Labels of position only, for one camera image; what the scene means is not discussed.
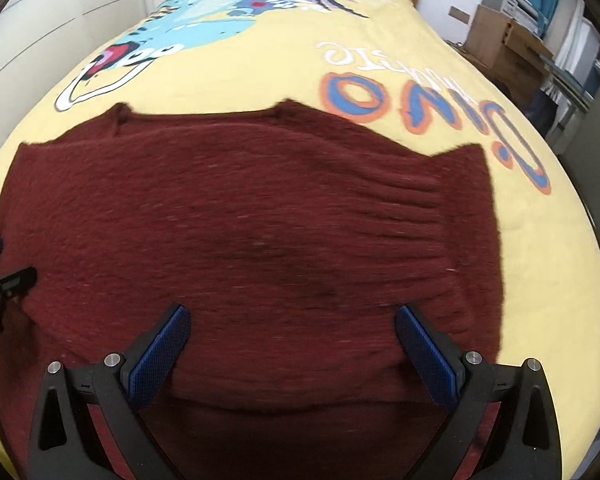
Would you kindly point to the dark red knit sweater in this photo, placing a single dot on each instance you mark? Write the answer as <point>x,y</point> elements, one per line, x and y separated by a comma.
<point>255,210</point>

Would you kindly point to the black bag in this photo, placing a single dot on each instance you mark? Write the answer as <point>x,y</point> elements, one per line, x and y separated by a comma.
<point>541,112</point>

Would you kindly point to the yellow dinosaur print blanket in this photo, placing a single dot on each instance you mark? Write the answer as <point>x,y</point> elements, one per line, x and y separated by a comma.
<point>280,70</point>

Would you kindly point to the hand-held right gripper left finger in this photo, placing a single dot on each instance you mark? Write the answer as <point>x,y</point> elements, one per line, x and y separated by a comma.
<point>157,355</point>

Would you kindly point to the wall switch plate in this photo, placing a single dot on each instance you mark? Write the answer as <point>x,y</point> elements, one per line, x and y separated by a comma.
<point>460,14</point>

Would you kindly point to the white wardrobe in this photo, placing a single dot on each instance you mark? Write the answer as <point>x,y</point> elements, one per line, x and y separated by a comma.
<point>40,20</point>

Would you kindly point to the white printer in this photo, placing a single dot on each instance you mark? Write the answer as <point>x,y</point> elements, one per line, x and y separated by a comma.
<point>510,2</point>

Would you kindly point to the wooden drawer cabinet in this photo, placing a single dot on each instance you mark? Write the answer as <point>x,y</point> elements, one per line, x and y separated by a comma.
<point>505,55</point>

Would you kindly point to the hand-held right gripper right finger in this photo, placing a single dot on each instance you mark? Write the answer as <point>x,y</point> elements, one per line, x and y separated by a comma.
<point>427,360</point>

